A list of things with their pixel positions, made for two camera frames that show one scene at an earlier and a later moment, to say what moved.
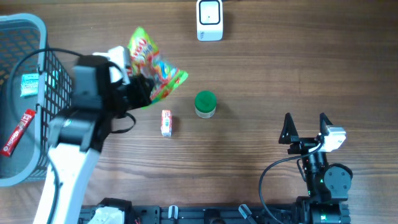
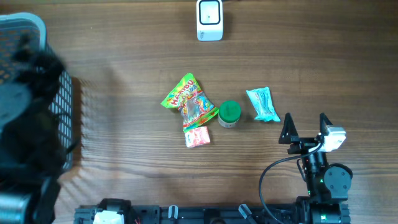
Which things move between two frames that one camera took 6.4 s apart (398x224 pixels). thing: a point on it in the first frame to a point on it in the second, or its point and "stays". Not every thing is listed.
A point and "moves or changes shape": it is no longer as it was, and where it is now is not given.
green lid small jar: (205, 104) to (229, 114)
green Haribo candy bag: (145, 59) to (196, 109)
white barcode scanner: (209, 21) stays
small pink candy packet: (166, 126) to (196, 137)
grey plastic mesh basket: (35, 86) stays
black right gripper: (301, 144) stays
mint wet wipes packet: (29, 84) moves or changes shape
